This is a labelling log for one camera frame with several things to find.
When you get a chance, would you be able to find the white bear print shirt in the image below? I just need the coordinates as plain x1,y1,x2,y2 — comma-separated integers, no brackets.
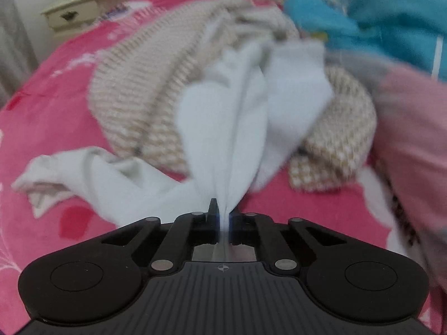
12,40,333,230

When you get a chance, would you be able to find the beige knitted sweater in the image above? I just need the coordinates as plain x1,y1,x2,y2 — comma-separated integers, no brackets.
89,0,377,191

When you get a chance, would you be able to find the pink grey blue quilt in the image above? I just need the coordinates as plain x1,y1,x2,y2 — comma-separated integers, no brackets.
284,0,446,286

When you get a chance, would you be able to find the cream wooden nightstand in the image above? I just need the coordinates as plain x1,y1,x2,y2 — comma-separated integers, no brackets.
41,0,128,43

